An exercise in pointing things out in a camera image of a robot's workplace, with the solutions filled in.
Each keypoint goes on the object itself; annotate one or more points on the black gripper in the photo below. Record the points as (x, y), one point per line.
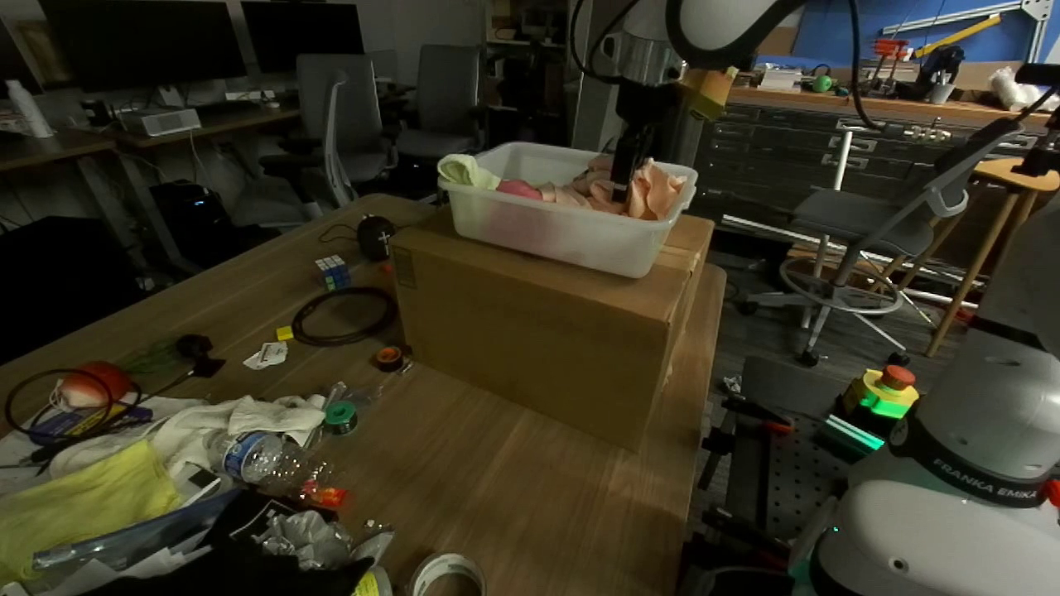
(651, 112)

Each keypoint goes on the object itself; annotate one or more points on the peach cloth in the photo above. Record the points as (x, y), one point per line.
(651, 186)

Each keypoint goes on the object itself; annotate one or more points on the pink cloth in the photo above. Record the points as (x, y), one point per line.
(519, 190)

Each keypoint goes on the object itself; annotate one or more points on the yellow-green cloth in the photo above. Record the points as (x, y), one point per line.
(464, 170)

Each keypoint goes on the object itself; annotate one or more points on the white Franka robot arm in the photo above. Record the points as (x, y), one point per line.
(973, 530)

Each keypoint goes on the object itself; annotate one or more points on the large cardboard box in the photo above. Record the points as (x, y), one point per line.
(531, 331)

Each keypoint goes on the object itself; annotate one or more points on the white box device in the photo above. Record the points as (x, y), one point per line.
(170, 119)

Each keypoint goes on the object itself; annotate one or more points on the white plastic bin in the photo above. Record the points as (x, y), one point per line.
(550, 236)

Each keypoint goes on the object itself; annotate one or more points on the dark drawer cabinet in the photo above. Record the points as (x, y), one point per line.
(773, 155)

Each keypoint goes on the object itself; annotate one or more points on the grey padded office chair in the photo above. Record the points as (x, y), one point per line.
(441, 99)

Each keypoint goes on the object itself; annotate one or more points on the black tape roll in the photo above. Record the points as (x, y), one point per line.
(377, 236)

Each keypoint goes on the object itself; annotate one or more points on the grey white-framed office chair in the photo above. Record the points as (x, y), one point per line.
(335, 112)

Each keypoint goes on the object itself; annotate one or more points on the small orange black gadget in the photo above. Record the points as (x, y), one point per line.
(390, 358)

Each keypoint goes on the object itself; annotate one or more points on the rubiks cube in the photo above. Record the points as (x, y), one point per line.
(332, 274)

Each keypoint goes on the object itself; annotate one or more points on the red emergency stop button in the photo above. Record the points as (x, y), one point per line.
(882, 392)

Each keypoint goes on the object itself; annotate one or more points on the black computer monitor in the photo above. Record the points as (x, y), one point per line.
(142, 37)
(301, 31)

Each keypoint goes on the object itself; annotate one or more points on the wooden side table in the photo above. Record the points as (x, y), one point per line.
(1015, 172)

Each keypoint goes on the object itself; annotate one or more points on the small green toy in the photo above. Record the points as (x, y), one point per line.
(339, 414)

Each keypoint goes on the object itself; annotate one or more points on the small yellow block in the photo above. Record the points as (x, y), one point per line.
(283, 331)

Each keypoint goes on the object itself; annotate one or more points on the white crumpled paper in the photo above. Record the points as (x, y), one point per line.
(267, 357)

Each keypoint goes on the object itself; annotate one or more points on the white tape roll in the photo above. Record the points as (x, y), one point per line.
(449, 573)

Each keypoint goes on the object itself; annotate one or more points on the small orange toy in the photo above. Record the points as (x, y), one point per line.
(329, 497)

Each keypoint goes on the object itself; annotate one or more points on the white crumpled cloth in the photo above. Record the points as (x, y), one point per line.
(253, 417)

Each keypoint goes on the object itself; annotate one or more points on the clear water bottle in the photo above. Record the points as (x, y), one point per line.
(267, 458)

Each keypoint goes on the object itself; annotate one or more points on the yellow ball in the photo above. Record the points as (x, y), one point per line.
(372, 585)

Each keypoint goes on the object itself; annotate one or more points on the crumpled clear plastic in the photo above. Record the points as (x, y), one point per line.
(301, 537)

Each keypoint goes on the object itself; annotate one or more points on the long wooden desk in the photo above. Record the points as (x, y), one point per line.
(67, 151)

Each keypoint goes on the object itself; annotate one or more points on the black fabric bundle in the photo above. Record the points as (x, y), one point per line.
(211, 564)

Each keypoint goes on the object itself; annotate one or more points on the red and white ball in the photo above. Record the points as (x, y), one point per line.
(97, 388)

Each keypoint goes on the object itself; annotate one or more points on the white bottle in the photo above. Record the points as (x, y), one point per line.
(29, 112)

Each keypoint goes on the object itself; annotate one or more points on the yellow towel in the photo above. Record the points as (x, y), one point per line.
(77, 500)

